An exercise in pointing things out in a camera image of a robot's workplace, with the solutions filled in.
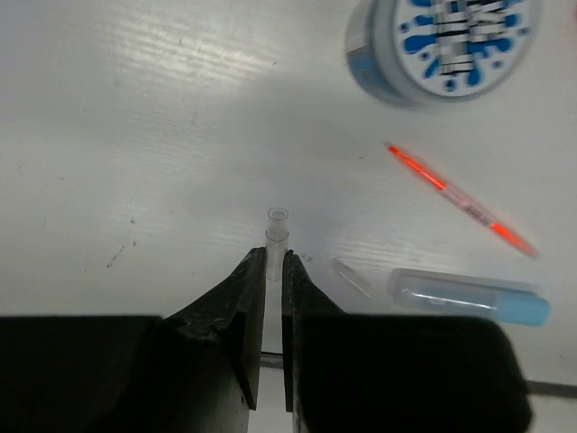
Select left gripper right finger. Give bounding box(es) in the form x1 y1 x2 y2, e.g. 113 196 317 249
282 252 533 432

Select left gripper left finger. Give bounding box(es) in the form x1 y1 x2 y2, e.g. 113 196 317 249
1 248 266 432

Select clear pen cap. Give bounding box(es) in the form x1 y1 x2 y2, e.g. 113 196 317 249
329 258 374 298
265 207 289 281

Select blue highlighter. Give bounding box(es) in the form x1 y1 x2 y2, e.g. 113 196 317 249
388 268 551 327

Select orange thin pen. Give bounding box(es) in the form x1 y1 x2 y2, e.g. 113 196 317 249
384 143 538 258

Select blue round tape tin left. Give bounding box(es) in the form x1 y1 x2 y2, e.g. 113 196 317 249
344 0 542 106

